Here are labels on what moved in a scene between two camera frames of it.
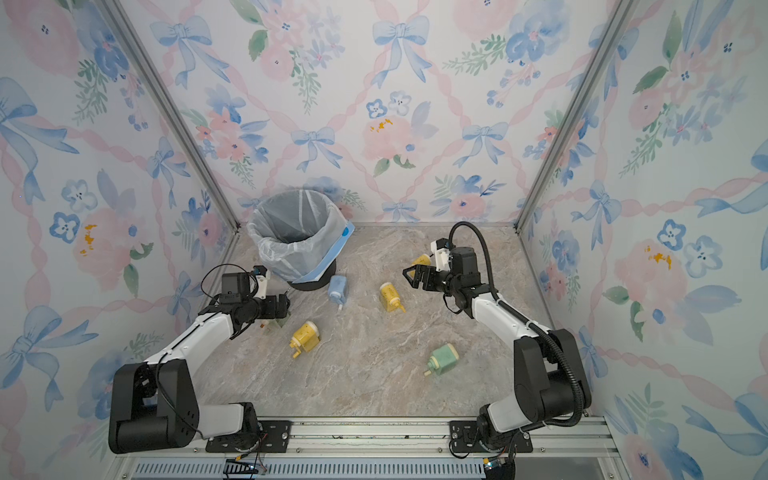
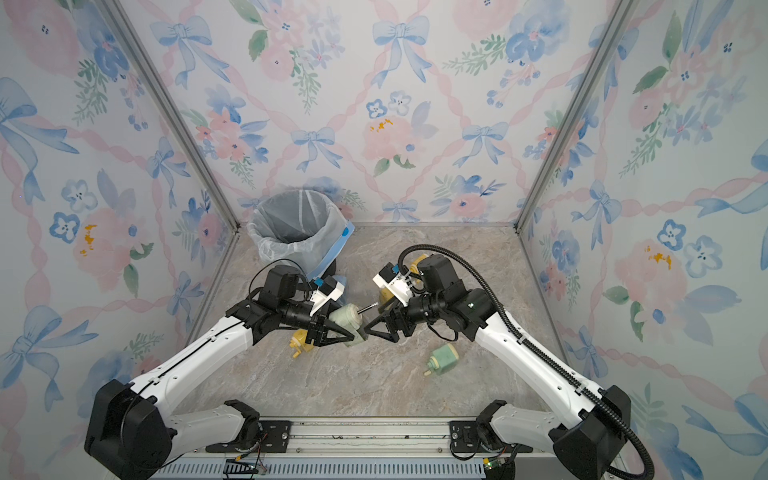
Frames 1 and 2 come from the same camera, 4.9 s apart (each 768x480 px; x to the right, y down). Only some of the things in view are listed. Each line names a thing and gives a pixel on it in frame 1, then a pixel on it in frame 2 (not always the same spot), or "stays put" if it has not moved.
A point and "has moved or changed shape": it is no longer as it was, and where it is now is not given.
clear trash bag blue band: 297,232 stays put
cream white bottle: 270,324 has moved or changed shape
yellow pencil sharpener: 306,337 stays put
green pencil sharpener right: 443,360 stays put
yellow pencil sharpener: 423,259 stays put
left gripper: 272,306 → 320,329
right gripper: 422,269 → 392,324
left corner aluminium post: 180,117 stays put
